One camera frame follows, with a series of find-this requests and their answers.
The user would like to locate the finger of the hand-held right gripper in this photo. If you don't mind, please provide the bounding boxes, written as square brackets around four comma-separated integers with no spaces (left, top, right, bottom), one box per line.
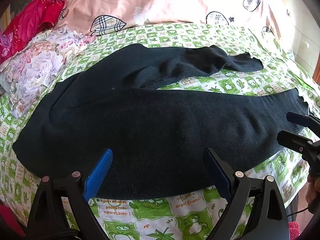
[286,112,320,135]
[277,129,320,156]

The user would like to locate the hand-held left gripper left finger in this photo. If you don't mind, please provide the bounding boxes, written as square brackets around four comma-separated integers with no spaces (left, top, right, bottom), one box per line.
[26,149,113,240]

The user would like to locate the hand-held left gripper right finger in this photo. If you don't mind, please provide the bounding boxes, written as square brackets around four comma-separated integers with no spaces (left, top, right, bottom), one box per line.
[204,148,290,240]

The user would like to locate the black pants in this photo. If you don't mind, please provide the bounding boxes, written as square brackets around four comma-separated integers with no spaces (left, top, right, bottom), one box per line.
[12,44,309,200]

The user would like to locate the person's right hand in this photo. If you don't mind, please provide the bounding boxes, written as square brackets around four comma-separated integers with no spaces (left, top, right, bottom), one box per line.
[307,175,320,207]

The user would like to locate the green checkered bed sheet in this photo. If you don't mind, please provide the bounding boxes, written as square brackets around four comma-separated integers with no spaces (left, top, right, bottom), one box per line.
[0,22,320,240]

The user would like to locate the pink fuzzy cloth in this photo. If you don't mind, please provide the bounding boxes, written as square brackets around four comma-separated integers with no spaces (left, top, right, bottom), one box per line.
[289,221,300,240]

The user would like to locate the red floral cloth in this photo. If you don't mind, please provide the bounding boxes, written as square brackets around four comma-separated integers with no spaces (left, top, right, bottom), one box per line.
[0,202,24,238]
[0,0,68,64]

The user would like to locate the floral ruffled pillow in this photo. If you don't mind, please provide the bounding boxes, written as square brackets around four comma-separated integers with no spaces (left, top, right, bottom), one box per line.
[0,27,97,118]

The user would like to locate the pink heart print quilt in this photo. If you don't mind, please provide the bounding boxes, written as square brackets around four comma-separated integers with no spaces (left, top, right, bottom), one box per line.
[54,0,298,45]

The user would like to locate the thin black cable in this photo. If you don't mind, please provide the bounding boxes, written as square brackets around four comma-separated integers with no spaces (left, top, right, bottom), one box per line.
[286,206,309,218]

